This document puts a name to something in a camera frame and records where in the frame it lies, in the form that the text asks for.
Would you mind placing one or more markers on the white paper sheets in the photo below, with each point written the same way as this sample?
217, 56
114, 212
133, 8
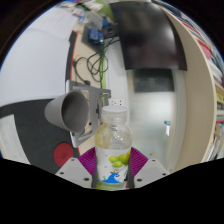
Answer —
33, 66

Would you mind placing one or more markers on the white wall socket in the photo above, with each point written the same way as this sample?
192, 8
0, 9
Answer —
116, 101

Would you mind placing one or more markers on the blue wall sticker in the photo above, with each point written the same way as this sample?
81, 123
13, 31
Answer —
166, 128

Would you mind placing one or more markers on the flat round red coaster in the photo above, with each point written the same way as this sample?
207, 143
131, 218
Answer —
63, 155

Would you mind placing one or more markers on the black computer monitor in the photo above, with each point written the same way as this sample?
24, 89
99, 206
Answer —
150, 36

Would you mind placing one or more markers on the grey paper cup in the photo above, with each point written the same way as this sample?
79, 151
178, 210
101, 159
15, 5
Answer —
66, 111

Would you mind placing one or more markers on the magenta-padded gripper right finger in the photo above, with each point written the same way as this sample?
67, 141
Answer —
139, 163

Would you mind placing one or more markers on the small blue box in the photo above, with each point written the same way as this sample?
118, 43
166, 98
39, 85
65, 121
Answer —
96, 36

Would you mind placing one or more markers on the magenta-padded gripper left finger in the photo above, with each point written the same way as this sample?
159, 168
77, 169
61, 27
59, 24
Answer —
86, 163

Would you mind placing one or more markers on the black desk mat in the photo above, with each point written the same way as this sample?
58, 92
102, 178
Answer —
33, 140

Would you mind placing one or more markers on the clear plastic drink bottle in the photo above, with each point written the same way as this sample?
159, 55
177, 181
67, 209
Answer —
113, 143

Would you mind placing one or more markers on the clear plastic box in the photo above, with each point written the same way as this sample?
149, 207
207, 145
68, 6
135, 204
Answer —
94, 20

